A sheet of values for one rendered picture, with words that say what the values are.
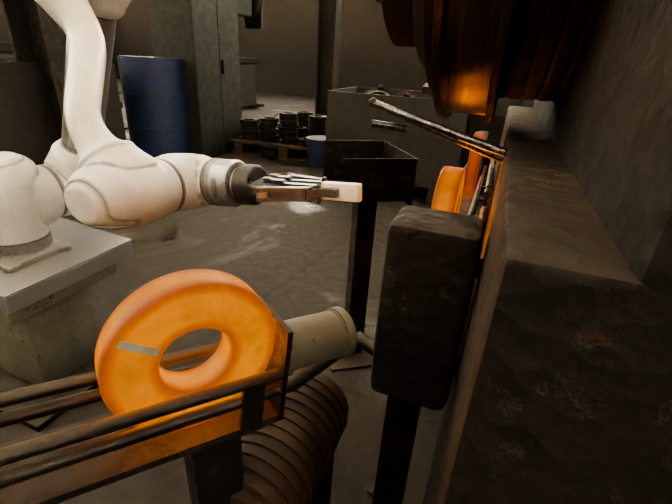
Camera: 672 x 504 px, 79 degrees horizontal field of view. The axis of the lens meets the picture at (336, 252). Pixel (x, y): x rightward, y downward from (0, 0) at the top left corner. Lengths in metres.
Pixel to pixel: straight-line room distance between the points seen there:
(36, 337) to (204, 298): 1.10
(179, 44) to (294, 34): 7.91
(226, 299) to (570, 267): 0.26
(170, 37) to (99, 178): 3.62
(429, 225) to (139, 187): 0.46
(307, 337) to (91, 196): 0.40
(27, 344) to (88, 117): 0.82
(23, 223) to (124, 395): 0.99
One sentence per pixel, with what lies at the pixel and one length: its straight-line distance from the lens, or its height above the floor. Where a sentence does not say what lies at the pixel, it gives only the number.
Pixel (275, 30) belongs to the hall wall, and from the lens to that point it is 12.20.
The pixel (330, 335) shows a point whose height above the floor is 0.68.
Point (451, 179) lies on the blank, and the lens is 0.62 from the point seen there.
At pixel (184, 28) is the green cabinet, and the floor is 1.12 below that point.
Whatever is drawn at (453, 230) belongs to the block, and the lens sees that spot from 0.44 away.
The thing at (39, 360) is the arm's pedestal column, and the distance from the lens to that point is 1.47.
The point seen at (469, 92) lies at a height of 0.92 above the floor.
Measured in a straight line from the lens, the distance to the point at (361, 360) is 1.48.
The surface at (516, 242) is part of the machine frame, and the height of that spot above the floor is 0.87.
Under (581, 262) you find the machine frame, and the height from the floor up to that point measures 0.87.
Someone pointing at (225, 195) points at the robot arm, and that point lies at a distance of 0.78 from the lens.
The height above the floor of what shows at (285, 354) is 0.69.
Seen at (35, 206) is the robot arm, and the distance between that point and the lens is 1.35.
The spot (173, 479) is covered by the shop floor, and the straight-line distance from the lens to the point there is 1.21.
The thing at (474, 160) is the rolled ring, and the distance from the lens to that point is 1.34.
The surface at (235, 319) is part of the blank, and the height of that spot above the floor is 0.74.
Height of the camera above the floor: 0.95
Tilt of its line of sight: 25 degrees down
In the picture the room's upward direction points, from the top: 3 degrees clockwise
